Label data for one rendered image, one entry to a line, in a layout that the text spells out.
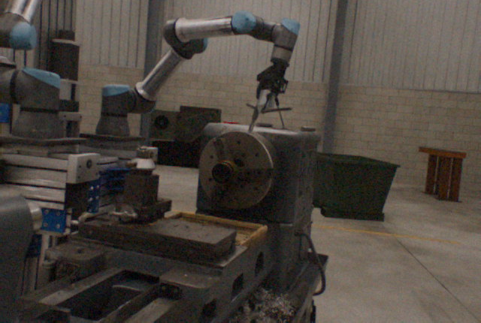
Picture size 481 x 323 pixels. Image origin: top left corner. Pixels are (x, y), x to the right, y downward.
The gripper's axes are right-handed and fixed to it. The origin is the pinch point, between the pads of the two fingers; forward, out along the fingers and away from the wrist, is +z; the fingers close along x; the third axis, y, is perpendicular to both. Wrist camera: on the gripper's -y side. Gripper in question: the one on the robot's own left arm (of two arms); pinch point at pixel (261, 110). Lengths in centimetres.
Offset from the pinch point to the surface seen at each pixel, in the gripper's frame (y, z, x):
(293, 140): -0.7, 8.4, 19.0
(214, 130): -26.1, 15.5, -5.5
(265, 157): 7.1, 16.8, 4.2
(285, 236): 6, 48, 25
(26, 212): 80, 22, -77
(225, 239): 54, 33, -28
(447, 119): -657, -72, 867
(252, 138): 1.7, 11.6, -1.1
